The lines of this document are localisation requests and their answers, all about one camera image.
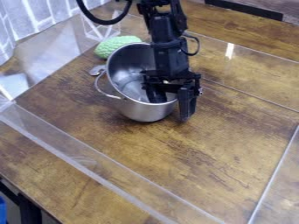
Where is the clear acrylic barrier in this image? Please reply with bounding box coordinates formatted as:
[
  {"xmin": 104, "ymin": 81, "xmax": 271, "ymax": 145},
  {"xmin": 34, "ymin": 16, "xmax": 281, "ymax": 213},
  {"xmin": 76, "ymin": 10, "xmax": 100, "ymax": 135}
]
[{"xmin": 0, "ymin": 5, "xmax": 299, "ymax": 224}]

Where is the green knitted toy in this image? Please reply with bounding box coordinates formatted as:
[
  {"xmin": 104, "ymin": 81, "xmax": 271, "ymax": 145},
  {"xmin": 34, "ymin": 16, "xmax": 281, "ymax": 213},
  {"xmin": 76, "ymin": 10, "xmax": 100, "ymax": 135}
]
[{"xmin": 94, "ymin": 36, "xmax": 143, "ymax": 59}]

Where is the black bar in background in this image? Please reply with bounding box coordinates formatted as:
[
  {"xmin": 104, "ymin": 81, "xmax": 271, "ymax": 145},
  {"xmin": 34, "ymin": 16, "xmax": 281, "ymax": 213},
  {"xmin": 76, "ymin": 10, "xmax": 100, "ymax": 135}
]
[{"xmin": 205, "ymin": 0, "xmax": 285, "ymax": 21}]

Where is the stainless steel pot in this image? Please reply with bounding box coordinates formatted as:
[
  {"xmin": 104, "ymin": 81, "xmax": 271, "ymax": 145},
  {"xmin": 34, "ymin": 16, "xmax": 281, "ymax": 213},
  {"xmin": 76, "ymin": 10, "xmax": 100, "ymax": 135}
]
[{"xmin": 95, "ymin": 42, "xmax": 178, "ymax": 123}]

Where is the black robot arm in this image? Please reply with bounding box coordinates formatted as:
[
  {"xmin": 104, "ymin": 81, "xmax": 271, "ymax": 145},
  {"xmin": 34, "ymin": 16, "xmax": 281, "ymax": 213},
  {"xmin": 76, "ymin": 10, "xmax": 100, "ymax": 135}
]
[{"xmin": 136, "ymin": 0, "xmax": 202, "ymax": 121}]

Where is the pink handled metal spoon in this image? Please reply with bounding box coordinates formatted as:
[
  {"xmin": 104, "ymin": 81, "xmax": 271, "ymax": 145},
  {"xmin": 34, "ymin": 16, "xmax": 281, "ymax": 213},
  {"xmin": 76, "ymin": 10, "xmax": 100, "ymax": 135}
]
[{"xmin": 88, "ymin": 65, "xmax": 107, "ymax": 76}]

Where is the white patterned curtain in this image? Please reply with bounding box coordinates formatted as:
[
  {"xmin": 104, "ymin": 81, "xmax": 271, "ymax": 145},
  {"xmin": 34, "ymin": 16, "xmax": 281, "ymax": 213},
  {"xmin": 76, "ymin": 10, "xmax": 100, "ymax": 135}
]
[{"xmin": 0, "ymin": 0, "xmax": 83, "ymax": 66}]

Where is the black cable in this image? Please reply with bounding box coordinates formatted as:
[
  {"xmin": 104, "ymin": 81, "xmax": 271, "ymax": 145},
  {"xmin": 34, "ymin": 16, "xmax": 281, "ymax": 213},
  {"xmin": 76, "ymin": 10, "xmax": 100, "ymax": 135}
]
[{"xmin": 75, "ymin": 0, "xmax": 135, "ymax": 26}]

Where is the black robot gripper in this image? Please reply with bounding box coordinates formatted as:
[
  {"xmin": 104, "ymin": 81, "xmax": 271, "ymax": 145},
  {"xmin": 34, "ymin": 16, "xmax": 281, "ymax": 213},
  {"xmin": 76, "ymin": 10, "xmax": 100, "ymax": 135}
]
[{"xmin": 143, "ymin": 40, "xmax": 202, "ymax": 121}]

